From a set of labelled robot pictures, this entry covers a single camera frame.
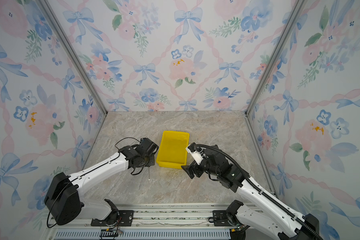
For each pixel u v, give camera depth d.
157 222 0.73
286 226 0.40
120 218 0.73
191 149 0.61
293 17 0.72
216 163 0.54
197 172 0.63
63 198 0.40
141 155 0.60
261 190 0.46
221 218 0.73
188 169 0.62
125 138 0.70
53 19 0.72
